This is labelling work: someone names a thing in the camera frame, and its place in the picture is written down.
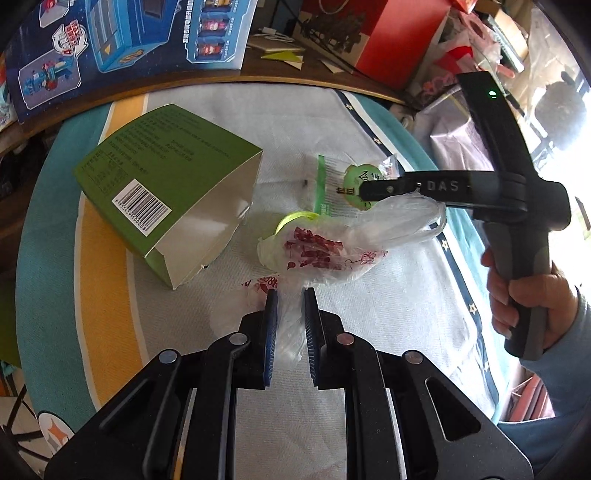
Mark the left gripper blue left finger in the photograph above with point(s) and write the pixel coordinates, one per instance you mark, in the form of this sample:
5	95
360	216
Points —
270	317

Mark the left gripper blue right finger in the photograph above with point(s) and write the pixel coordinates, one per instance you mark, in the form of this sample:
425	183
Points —
314	332

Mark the clear plastic bag red print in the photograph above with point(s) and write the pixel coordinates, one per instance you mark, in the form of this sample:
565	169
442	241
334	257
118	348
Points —
309	250

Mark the blue sleeved right forearm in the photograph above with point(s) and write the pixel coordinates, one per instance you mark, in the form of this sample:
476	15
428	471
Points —
565	371

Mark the person's right hand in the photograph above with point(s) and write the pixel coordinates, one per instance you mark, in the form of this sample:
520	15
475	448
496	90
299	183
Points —
552	292

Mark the green jelly snack wrapper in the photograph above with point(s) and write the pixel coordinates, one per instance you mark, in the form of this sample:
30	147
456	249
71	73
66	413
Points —
338	181

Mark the green cardboard box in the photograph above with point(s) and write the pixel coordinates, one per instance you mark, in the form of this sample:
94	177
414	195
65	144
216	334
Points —
174	186

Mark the teal white star blanket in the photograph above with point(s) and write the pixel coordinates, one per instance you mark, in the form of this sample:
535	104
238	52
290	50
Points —
91	314

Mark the red cardboard box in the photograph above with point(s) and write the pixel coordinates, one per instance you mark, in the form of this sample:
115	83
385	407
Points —
384	39

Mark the blue toy set box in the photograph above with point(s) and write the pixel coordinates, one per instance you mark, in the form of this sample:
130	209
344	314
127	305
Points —
66	49

